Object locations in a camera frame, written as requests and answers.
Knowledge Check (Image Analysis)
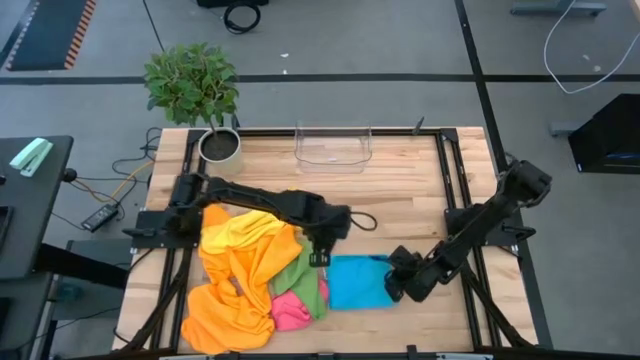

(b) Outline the yellow floor cable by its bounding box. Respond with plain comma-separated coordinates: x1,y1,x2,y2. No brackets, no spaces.
74,159,154,201

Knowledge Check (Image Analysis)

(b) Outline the clear plastic bin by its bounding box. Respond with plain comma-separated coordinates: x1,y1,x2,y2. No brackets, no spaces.
293,119,374,175

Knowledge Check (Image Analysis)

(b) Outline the blue microfiber towel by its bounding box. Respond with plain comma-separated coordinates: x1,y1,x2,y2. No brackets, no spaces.
327,254,396,311

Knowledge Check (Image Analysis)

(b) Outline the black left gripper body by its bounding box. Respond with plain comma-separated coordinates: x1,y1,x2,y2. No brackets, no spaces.
305,202,354,254

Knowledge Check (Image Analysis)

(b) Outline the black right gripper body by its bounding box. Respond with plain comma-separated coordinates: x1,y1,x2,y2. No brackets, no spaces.
388,243,440,304

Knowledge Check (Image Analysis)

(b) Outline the black orange-edged floor mat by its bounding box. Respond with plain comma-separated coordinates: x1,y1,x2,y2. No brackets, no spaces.
0,0,99,71

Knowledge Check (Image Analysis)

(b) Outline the green leafy plant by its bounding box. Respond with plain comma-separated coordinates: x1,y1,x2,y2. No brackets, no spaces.
143,42,240,139

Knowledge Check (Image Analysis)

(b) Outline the orange microfiber towel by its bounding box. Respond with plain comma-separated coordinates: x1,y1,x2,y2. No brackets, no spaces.
180,224,305,355
198,203,251,296

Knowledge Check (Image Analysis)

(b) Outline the black metal table frame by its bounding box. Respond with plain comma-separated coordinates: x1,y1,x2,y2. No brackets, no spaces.
113,127,539,360

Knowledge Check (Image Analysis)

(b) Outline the grey desk base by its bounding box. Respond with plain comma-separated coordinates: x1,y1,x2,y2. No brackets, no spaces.
49,238,134,321

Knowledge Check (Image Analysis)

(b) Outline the white floor cable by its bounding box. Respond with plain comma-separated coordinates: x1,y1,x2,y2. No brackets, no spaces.
543,0,640,95

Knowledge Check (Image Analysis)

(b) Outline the black cabinet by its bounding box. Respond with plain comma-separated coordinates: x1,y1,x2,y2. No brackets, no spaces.
568,93,640,175

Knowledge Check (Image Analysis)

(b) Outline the pink microfiber towel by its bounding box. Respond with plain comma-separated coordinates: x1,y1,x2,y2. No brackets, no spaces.
271,279,331,332

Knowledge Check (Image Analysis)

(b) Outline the black power adapter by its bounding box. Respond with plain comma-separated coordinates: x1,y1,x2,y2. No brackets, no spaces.
80,202,120,233

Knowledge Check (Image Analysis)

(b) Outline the mint green stapler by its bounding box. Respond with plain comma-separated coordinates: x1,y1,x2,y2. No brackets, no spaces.
8,137,54,178

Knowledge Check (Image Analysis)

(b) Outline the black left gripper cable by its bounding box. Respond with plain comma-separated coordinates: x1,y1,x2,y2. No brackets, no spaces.
349,210,379,232

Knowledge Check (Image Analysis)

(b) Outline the yellow microfiber towel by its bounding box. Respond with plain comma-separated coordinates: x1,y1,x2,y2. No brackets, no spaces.
199,209,286,256

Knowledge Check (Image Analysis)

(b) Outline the coiled black cable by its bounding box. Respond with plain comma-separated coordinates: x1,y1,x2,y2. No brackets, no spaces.
223,2,262,35

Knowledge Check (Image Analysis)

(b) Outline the green microfiber towel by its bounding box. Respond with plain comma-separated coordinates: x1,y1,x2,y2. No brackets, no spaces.
271,238,330,321

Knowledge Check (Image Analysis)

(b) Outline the grey desk foot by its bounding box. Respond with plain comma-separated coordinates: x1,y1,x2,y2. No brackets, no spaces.
509,0,609,16
549,121,584,139

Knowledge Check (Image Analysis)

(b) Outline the long black floor cable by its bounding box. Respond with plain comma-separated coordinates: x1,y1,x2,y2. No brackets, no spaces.
142,0,166,51

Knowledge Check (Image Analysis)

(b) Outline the black desk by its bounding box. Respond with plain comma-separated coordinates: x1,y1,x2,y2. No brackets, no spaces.
0,134,75,281

